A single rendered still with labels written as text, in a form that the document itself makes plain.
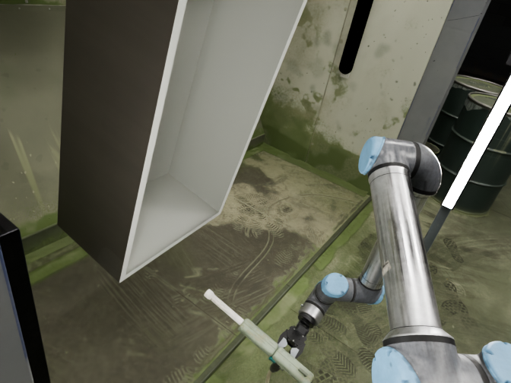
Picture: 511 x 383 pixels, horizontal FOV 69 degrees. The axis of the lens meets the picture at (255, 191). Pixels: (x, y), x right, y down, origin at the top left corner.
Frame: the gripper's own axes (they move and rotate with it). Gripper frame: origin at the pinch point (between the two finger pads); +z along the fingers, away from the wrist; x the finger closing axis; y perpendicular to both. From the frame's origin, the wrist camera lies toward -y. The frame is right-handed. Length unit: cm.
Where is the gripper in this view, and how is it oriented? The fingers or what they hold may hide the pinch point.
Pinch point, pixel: (279, 361)
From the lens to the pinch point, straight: 148.3
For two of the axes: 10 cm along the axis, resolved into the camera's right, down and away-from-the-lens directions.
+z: -6.0, 6.1, -5.1
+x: -7.9, -5.6, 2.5
